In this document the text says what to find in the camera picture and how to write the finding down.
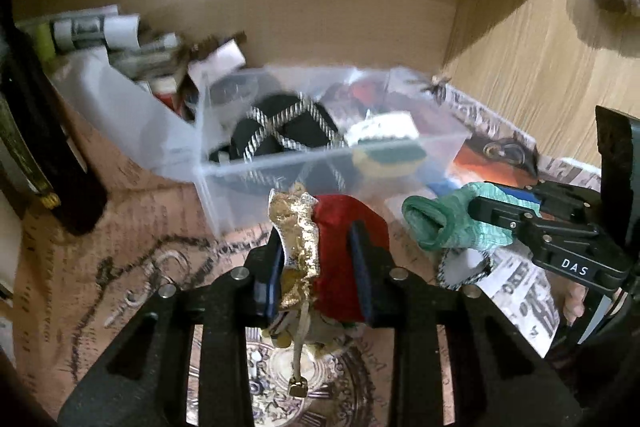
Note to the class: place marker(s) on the translucent white container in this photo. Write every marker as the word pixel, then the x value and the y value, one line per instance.
pixel 120 107

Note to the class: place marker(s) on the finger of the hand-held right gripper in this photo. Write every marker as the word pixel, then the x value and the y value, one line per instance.
pixel 560 194
pixel 495 212

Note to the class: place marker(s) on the rolled white papers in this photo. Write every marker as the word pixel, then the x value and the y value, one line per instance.
pixel 87 29

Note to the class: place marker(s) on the green knit cloth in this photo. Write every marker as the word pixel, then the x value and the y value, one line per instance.
pixel 440 219

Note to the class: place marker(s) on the dark bottle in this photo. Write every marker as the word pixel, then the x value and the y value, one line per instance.
pixel 45 147

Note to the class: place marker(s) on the yellow and green sponge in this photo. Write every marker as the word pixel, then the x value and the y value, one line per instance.
pixel 385 159

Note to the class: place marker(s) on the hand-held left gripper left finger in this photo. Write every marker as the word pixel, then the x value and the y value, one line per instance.
pixel 267 274

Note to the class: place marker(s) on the white speckled knit cloth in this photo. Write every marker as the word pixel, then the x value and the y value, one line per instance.
pixel 462 269

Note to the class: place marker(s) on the newspaper sheet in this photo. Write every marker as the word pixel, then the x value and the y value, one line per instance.
pixel 525 302

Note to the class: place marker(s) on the clear plastic box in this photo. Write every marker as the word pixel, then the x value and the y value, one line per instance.
pixel 240 187

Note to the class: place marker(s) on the person's right hand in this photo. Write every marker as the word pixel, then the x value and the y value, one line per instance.
pixel 575 302

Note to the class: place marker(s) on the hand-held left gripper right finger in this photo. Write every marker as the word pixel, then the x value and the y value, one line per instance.
pixel 361 274

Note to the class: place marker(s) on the printed brown table cover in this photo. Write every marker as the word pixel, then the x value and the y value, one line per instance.
pixel 65 257

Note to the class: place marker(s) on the white and green scrub pad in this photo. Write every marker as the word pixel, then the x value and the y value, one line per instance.
pixel 382 127

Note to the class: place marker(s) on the white card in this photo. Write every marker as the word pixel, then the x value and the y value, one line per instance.
pixel 217 59

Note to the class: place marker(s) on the red and gold pouch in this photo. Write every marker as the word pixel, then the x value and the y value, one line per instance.
pixel 335 252

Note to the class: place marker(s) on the red cloth item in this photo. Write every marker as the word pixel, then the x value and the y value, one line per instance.
pixel 360 94

